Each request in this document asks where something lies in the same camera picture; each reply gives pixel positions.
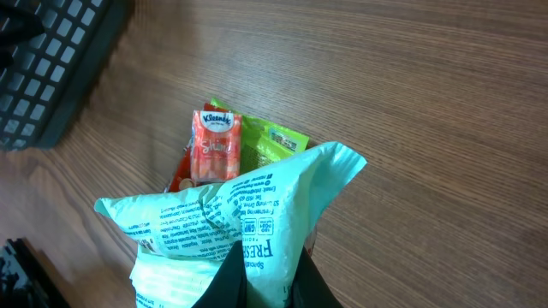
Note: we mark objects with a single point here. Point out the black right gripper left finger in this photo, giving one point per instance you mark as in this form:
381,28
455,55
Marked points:
228,289

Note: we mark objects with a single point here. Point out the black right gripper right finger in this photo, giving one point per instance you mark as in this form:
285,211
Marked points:
309,289

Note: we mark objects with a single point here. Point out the red small juice carton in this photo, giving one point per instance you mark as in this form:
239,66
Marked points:
216,146

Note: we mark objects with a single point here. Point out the red Nescafe stick sachet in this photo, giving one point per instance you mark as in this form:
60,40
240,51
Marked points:
181,178

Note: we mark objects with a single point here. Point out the grey plastic mesh basket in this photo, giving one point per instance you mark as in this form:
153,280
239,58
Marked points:
52,52

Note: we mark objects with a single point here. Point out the mint green wipes packet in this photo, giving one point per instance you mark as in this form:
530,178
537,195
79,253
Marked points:
184,237

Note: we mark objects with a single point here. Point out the green gummy candy bag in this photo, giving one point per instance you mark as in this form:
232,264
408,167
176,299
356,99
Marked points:
262,142

